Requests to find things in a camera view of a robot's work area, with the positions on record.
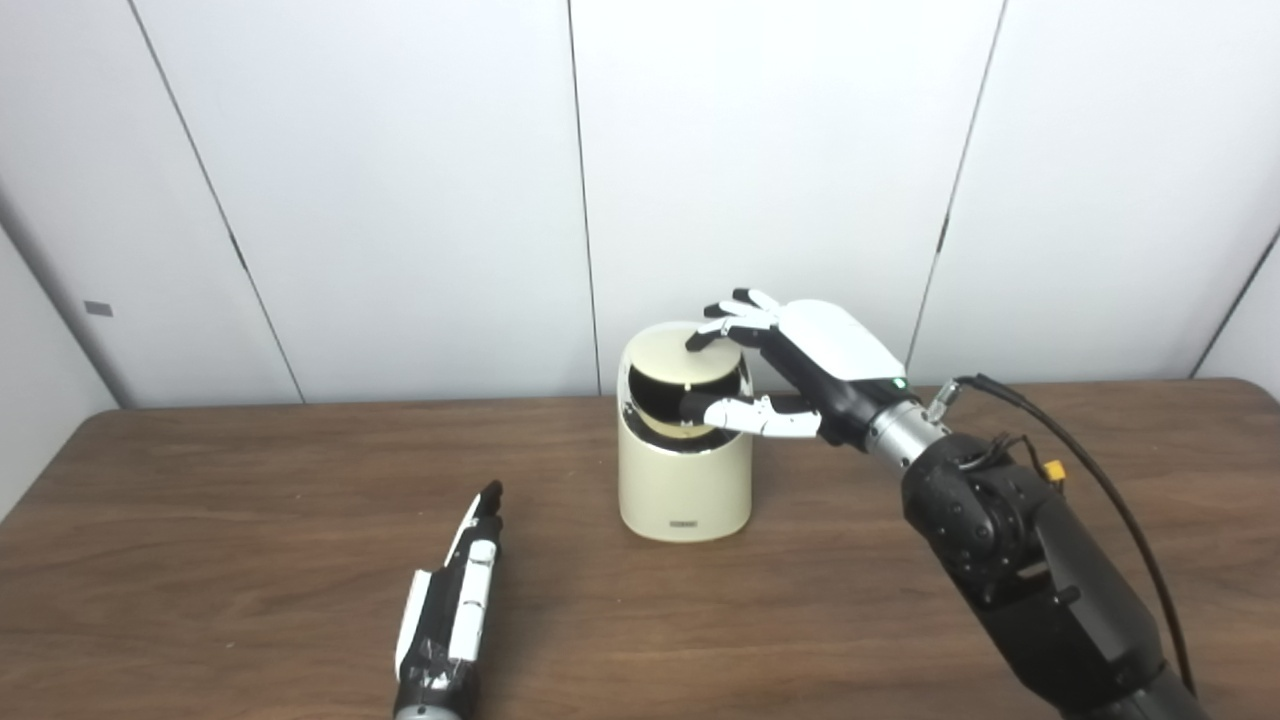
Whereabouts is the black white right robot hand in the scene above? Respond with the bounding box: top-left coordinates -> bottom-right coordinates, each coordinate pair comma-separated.
686,289 -> 921,448

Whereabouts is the cream-colored desktop bin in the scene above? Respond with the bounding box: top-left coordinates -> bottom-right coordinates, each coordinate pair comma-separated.
617,322 -> 753,544

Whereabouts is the cream round bin lid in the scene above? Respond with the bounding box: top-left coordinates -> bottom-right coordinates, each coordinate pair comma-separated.
630,335 -> 743,451

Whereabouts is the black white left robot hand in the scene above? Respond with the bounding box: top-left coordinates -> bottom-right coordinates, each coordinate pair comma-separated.
394,481 -> 504,711

